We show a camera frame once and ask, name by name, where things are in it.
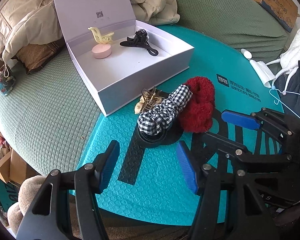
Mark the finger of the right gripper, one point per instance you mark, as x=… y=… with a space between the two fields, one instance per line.
x=241 y=157
x=278 y=126

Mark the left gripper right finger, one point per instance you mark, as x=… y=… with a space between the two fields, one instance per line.
x=205 y=181

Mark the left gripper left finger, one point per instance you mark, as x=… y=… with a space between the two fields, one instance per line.
x=92 y=179

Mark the red fluffy scrunchie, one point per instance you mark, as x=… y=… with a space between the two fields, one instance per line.
x=196 y=117

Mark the black hair band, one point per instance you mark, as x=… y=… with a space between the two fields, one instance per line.
x=155 y=137

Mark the cream long hair clip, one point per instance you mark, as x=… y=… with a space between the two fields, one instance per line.
x=99 y=38

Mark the small black pearl hair clip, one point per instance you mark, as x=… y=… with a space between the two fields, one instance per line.
x=141 y=36

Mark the white clothes hanger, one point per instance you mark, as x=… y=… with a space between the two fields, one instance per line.
x=288 y=87

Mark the teal foam mat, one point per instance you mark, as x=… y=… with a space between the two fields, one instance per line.
x=147 y=183

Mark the white face mask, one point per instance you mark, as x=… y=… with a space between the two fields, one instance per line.
x=264 y=73

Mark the beige plush toy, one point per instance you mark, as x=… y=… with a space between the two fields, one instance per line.
x=27 y=192

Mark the floor cardboard box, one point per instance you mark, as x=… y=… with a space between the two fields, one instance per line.
x=13 y=168

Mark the green bed cover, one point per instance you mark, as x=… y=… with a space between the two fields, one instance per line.
x=49 y=115

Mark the black white gingham scrunchie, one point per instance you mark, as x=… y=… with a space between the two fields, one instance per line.
x=161 y=116

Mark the white tube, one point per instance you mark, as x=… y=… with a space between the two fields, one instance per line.
x=247 y=54

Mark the cream bead hair clip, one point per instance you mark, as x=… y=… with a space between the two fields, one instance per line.
x=140 y=106

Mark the gold metal claw clip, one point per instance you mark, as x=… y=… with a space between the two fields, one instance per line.
x=152 y=97

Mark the lavender gift box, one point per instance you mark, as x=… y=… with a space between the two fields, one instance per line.
x=119 y=78

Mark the pink round case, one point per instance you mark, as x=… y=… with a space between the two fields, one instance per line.
x=101 y=51

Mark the brown pillow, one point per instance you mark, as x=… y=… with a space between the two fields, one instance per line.
x=34 y=57

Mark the black long hair clip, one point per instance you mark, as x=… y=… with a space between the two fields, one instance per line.
x=130 y=43

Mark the beige puffer jacket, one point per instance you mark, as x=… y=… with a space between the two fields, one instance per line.
x=24 y=22

